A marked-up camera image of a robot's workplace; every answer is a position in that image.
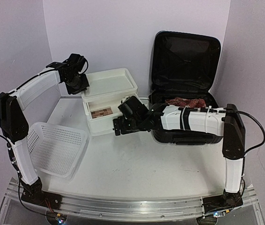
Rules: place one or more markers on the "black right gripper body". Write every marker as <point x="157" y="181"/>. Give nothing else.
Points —
<point x="134" y="125"/>

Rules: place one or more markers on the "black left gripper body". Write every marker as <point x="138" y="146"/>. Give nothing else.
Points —
<point x="77" y="85"/>

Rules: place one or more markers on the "brown patterned box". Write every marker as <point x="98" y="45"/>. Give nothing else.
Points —
<point x="101" y="112"/>

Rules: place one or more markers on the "white drawer storage box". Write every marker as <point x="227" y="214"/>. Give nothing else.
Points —
<point x="107" y="88"/>

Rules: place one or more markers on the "black ribbed hard suitcase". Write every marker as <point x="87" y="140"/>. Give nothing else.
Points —
<point x="183" y="65"/>

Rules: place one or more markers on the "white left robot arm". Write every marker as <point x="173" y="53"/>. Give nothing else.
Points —
<point x="14" y="122"/>

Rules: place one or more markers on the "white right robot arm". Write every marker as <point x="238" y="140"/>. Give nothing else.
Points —
<point x="221" y="122"/>

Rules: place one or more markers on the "red plaid folded cloth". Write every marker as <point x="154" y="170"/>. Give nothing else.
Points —
<point x="183" y="102"/>

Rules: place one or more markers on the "white perforated plastic basket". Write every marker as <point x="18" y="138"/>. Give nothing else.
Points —
<point x="56" y="150"/>

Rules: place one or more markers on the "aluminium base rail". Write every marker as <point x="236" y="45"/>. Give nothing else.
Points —
<point x="151" y="210"/>

